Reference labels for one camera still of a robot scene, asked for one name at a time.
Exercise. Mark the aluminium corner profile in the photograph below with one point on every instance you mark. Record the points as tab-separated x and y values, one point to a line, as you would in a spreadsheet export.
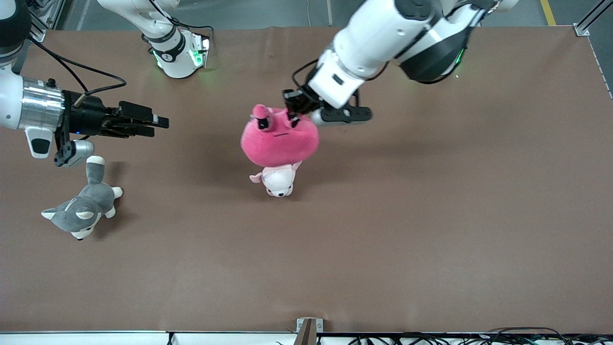
591	19

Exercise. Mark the grey husky plush toy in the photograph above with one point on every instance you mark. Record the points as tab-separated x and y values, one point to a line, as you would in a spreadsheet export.
84	206

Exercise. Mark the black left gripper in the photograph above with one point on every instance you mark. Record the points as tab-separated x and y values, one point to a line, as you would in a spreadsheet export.
295	101

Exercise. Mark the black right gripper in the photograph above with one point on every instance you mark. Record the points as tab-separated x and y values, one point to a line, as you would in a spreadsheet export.
87	119

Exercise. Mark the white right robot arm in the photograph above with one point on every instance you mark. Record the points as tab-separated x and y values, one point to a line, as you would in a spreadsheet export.
12	100

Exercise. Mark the silver metal edge bracket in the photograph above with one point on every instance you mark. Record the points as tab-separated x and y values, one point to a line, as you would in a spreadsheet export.
309	328

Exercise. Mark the aluminium frame post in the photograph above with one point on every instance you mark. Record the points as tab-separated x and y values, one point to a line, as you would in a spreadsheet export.
45	19

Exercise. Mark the small pale pink plush dog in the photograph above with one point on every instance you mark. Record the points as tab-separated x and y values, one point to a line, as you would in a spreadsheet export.
278	181

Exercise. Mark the big pink round plush toy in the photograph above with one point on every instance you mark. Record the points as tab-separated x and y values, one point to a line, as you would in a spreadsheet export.
280	143

